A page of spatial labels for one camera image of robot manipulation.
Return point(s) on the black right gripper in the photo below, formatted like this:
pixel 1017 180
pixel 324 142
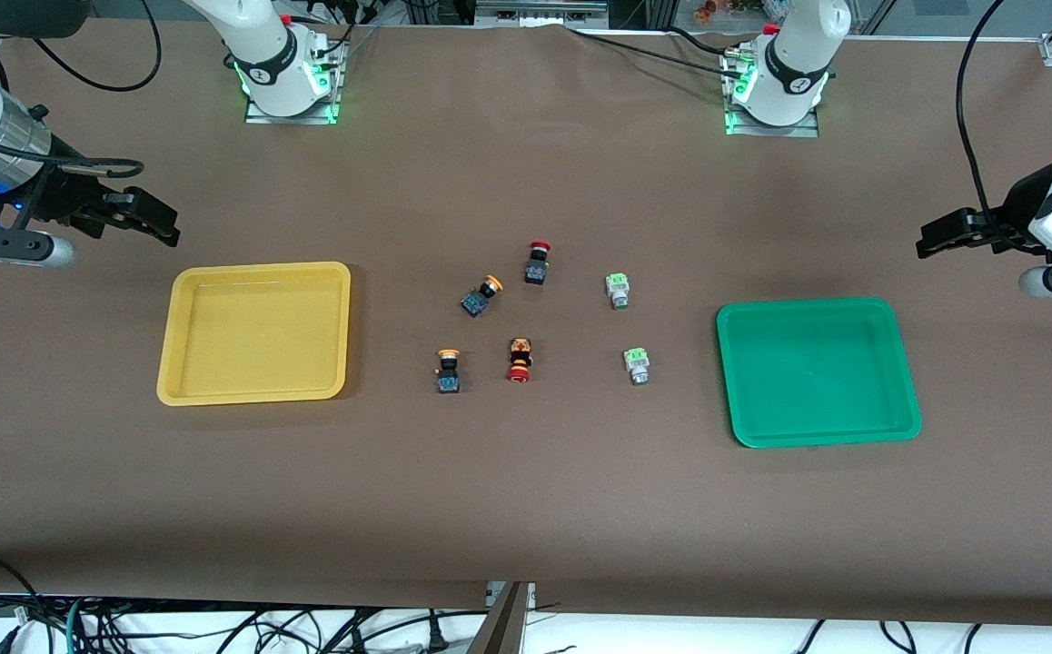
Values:
pixel 61 194

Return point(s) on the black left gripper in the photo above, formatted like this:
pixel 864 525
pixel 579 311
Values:
pixel 1017 209

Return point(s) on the yellow push button switch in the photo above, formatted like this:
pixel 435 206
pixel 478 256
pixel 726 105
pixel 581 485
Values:
pixel 449 377
pixel 474 302

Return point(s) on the green white button switch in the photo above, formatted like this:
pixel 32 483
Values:
pixel 638 365
pixel 618 289

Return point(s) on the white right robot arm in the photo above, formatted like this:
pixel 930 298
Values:
pixel 272 54

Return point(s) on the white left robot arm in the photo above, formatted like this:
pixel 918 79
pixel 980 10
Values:
pixel 789 64

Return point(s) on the yellow plastic tray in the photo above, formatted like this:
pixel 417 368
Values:
pixel 253 383

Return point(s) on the green plastic tray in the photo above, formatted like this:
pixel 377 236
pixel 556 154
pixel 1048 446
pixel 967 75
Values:
pixel 817 372

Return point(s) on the red button black body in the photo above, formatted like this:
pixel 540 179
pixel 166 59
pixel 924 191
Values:
pixel 537 270

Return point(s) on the red button orange block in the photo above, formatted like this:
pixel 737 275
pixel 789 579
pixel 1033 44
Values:
pixel 519 368

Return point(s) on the brown table mat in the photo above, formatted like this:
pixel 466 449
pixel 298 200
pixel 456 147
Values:
pixel 526 500

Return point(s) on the aluminium rack frame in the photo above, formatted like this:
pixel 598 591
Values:
pixel 535 11

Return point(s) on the aluminium table frame profile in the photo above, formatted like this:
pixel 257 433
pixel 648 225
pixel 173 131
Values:
pixel 508 627

